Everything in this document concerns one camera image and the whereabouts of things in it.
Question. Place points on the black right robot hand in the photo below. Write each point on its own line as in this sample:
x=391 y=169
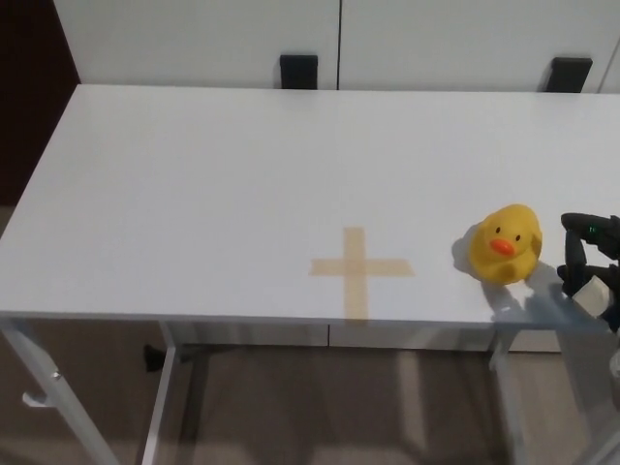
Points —
x=576 y=276

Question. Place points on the yellow rubber duck toy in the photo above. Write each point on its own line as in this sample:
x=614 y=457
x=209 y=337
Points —
x=508 y=242

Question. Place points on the grey blurred desk leg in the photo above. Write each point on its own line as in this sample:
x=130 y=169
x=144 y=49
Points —
x=581 y=382

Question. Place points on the white slanted desk leg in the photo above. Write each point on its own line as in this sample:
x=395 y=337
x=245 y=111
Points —
x=508 y=394
x=162 y=399

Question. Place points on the white desk leg with hook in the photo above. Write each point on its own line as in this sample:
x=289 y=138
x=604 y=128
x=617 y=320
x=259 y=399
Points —
x=53 y=390

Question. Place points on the short beige tape strip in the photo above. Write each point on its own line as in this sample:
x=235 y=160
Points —
x=387 y=267

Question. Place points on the long beige tape strip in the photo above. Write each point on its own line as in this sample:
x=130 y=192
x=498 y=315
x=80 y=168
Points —
x=356 y=295

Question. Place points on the white cabinet door panel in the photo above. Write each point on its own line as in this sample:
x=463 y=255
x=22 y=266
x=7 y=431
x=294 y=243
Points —
x=460 y=41
x=194 y=41

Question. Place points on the small black floor object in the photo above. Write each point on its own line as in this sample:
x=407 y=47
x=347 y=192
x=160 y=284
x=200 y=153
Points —
x=154 y=359

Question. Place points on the white metal hook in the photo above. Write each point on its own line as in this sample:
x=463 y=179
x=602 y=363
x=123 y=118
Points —
x=33 y=401

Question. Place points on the black cabinet bracket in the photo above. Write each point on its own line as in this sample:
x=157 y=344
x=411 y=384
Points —
x=570 y=75
x=298 y=72

